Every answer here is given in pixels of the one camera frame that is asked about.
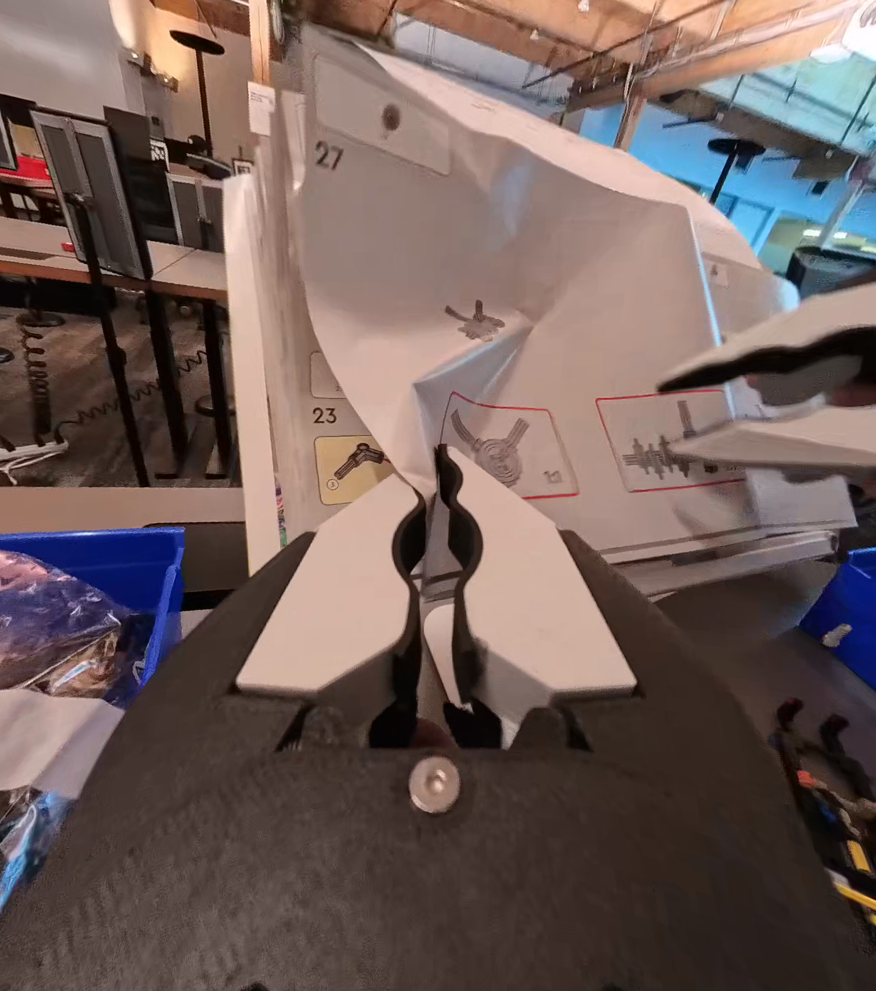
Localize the clear bags of toy parts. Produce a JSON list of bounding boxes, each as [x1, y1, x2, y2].
[[0, 542, 146, 955]]

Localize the toy car chassis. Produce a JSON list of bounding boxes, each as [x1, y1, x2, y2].
[[766, 696, 876, 981]]

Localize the black floor lamp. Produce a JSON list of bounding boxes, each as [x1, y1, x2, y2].
[[169, 29, 227, 159], [707, 138, 769, 209]]

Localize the instruction booklet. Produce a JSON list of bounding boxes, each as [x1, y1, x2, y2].
[[221, 23, 861, 578]]

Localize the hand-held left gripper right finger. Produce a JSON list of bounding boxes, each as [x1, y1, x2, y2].
[[434, 443, 639, 709]]

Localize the black monitor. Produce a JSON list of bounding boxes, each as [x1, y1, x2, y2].
[[103, 104, 180, 247]]

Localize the white document stand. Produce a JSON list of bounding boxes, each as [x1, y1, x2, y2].
[[600, 530, 845, 599]]

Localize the black waste bin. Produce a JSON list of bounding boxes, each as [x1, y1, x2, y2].
[[785, 245, 873, 300]]

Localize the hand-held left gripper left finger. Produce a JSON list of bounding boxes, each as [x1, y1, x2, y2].
[[235, 486, 429, 699]]

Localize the black coiled cable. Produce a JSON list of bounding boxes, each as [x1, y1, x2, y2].
[[18, 325, 60, 446]]

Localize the white paper bag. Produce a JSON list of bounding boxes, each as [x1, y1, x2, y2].
[[0, 688, 126, 800]]

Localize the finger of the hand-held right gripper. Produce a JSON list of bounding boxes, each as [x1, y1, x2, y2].
[[664, 381, 876, 475], [657, 269, 876, 393]]

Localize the long work table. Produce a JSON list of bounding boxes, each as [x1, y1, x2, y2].
[[0, 205, 233, 489]]

